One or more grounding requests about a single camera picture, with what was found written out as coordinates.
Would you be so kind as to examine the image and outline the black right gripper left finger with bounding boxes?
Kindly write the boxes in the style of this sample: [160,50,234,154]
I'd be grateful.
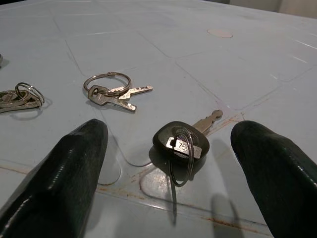
[0,119,109,238]

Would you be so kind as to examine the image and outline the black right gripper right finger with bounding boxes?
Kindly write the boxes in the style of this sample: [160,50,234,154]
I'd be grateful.
[230,120,317,238]

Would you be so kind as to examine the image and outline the flat silver key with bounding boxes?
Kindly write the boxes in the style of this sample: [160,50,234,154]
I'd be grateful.
[0,89,32,105]
[0,97,42,115]

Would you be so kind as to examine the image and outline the silver key with square head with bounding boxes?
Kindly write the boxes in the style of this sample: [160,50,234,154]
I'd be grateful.
[88,85,138,113]

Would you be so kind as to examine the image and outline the stamped metal key tag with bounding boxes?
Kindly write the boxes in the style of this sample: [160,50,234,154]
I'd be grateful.
[166,136,201,159]

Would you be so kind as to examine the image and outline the black-headed car key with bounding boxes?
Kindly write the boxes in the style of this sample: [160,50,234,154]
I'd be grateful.
[152,109,224,166]

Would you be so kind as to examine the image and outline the brass-toned notched key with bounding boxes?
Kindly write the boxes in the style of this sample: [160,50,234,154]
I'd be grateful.
[108,85,154,100]

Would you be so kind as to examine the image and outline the double-loop silver key ring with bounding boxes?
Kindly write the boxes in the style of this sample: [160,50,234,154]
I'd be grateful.
[14,82,46,105]

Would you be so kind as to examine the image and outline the thin wire key ring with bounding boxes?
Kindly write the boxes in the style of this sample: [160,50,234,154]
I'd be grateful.
[167,126,197,187]

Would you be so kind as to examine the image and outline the large hinged silver key ring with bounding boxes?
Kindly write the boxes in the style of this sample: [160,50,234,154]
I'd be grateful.
[83,71,132,94]

